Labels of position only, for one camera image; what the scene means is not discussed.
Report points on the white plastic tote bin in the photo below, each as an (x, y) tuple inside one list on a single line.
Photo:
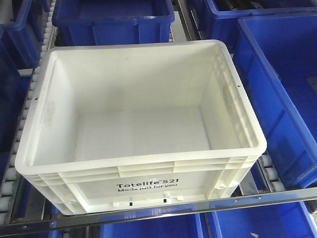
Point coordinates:
[(132, 126)]

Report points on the blue bin lower shelf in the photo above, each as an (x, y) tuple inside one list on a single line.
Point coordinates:
[(185, 226)]

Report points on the blue bin behind tote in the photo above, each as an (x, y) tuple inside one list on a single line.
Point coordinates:
[(113, 22)]

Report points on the blue plastic bin near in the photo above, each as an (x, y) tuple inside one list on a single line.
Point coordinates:
[(276, 58)]

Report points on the blue bin lower right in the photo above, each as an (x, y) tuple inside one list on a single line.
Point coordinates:
[(287, 220)]

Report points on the steel front shelf rail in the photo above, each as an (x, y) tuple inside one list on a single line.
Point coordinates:
[(59, 222)]

